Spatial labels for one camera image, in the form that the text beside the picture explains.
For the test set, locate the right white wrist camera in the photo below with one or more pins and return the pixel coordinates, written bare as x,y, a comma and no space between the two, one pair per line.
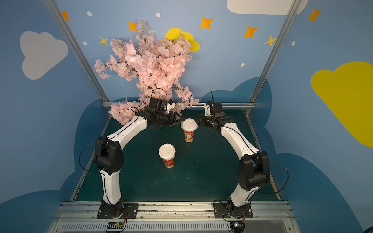
207,109

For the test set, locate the small circuit board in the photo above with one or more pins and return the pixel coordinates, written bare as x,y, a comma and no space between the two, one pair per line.
115,226
237,227

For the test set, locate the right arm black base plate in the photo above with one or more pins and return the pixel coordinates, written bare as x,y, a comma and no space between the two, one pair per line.
228,210

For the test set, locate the aluminium frame post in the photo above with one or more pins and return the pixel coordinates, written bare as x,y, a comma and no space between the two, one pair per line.
284,30
56,13

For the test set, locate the white cup lid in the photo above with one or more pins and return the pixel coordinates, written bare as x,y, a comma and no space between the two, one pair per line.
189,125
167,151

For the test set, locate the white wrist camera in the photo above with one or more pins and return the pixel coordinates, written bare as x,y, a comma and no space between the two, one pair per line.
169,107
207,109

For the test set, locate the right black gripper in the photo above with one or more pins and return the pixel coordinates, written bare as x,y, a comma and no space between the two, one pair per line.
202,120

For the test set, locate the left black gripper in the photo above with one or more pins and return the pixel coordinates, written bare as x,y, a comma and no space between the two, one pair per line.
173,118

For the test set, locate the pink cherry blossom tree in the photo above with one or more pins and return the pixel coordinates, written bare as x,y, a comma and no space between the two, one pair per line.
158,65

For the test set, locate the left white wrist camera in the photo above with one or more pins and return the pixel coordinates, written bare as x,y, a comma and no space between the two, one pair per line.
169,107

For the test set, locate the aluminium front rail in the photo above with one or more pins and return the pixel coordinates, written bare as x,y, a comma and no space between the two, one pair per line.
174,217

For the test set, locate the left small circuit board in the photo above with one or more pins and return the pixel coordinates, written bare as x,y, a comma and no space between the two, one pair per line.
115,226

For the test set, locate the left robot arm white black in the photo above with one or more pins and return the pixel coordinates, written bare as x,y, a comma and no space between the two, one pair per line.
109,157

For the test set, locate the right aluminium frame post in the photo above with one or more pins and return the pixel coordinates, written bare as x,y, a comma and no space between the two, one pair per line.
284,30

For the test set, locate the right small circuit board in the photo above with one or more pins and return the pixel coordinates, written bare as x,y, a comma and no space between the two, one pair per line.
237,227

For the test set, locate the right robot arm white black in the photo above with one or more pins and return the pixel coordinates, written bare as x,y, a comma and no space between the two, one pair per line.
254,165

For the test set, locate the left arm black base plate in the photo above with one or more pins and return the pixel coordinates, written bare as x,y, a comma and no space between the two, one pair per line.
131,210

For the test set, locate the red paper cup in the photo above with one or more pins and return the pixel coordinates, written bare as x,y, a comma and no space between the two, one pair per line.
189,135
169,163

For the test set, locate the left aluminium frame post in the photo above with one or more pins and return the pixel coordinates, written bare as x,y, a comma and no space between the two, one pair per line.
56,13

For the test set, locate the back aluminium frame bar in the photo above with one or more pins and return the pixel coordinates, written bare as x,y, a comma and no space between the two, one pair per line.
201,105

